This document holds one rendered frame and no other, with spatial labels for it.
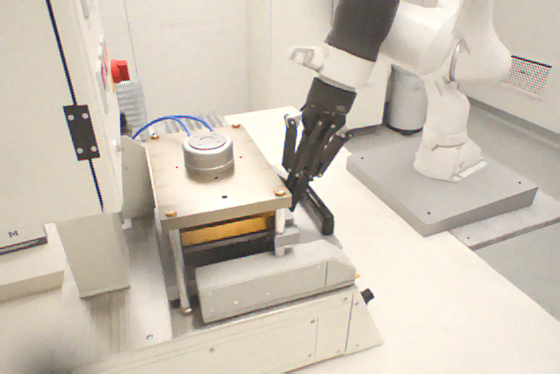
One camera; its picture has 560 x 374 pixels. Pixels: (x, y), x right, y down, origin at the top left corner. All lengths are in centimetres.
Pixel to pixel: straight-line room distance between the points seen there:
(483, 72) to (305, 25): 189
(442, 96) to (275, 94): 186
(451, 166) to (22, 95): 109
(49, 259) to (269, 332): 58
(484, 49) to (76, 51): 95
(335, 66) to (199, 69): 256
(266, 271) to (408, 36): 42
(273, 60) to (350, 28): 223
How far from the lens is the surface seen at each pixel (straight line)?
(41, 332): 97
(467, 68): 116
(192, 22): 308
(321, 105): 65
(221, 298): 61
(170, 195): 59
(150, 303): 69
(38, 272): 104
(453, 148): 127
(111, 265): 69
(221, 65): 319
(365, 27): 63
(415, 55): 70
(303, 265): 62
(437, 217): 114
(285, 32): 284
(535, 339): 98
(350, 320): 75
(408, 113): 355
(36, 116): 45
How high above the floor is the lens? 142
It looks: 31 degrees down
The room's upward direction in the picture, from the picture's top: straight up
